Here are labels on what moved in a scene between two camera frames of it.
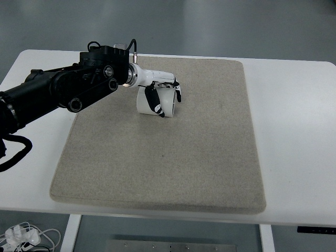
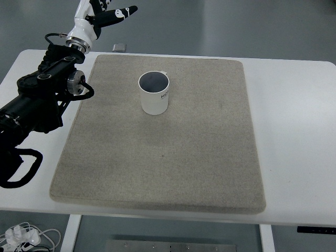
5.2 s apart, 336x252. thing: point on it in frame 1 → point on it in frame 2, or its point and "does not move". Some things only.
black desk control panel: (322, 230) does not move
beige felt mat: (203, 158) does not move
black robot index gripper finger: (178, 96) → (104, 4)
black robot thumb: (153, 98) → (109, 16)
